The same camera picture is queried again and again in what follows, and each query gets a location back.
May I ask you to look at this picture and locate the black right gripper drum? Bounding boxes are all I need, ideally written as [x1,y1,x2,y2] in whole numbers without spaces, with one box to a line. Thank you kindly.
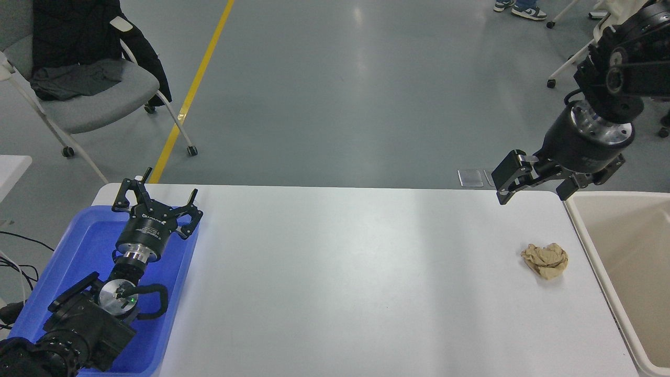
[534,106,632,184]

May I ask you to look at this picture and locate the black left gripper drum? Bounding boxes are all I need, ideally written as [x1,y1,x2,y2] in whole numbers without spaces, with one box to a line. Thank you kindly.
[116,205,178,259]

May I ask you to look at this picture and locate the tan paper ball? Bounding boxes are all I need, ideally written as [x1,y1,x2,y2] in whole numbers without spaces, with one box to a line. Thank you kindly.
[521,242,569,280]

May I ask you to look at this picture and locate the blue plastic tray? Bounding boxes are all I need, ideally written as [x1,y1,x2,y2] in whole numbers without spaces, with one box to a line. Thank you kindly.
[8,205,200,376]

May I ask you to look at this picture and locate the grey chair with castors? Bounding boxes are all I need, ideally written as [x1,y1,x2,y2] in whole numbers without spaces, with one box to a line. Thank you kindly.
[0,0,199,184]

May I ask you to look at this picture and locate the large pale bin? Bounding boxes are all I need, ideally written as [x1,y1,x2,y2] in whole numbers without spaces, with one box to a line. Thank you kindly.
[564,191,670,377]

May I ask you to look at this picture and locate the dark grey folded cloth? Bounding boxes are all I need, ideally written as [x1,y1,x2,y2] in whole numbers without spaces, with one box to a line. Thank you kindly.
[30,58,127,102]

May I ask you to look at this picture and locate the small white side table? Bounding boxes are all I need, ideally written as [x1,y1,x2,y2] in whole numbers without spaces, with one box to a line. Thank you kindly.
[0,155,33,204]

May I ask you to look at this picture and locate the person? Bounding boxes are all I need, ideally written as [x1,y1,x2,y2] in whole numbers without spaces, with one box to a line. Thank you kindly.
[493,0,548,22]

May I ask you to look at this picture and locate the black jacket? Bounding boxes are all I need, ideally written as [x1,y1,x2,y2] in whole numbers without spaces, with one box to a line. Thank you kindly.
[31,0,173,108]

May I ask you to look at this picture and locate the thin black cable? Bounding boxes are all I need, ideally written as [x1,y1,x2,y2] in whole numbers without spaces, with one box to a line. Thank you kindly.
[0,231,55,252]
[0,256,40,292]

